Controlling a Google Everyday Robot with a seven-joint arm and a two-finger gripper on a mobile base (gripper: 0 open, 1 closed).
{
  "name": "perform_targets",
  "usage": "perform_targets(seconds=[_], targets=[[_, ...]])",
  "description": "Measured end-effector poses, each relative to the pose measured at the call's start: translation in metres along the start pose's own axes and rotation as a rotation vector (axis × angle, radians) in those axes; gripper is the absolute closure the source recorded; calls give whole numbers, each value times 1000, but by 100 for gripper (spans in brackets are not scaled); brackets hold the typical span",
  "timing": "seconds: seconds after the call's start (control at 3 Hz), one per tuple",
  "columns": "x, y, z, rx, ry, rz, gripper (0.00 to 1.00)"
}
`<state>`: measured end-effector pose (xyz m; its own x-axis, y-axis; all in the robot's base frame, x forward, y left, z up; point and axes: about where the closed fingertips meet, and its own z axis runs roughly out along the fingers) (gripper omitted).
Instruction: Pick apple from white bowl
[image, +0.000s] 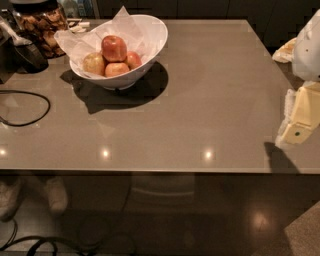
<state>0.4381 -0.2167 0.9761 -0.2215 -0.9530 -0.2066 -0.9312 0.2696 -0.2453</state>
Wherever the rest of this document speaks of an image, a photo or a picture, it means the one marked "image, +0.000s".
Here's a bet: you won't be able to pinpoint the left yellowish apple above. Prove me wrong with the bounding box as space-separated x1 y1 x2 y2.
82 52 106 76

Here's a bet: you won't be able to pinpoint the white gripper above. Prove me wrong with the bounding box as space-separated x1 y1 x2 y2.
272 9 320 148

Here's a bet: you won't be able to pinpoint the red apple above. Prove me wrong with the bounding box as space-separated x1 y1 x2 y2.
125 51 142 70
101 35 127 62
105 62 130 77

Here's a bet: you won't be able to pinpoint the white shoe right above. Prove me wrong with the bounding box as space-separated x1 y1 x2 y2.
44 177 68 215

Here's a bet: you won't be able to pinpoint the white ceramic bowl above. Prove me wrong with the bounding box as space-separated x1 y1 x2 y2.
68 14 169 91

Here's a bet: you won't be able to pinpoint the glass jar of snacks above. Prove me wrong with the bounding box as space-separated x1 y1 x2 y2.
9 0 68 59

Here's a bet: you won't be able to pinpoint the small white items behind bowl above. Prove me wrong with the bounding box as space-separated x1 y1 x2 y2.
68 20 90 33

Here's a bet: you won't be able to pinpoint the white tissue paper liner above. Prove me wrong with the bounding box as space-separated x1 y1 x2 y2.
53 5 158 80

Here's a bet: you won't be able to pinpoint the black cables on floor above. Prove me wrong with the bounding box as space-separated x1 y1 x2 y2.
0 173 138 256

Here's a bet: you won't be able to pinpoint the white shoe left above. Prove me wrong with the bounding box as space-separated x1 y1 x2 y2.
0 178 24 222

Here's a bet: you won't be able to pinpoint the black cable on table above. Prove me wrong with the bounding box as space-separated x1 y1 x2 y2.
0 89 52 128

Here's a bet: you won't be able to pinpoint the white shoe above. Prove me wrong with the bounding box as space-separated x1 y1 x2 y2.
44 177 68 215
0 178 24 222

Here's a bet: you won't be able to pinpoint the black pan with handle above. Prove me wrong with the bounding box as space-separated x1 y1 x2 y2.
0 16 50 74

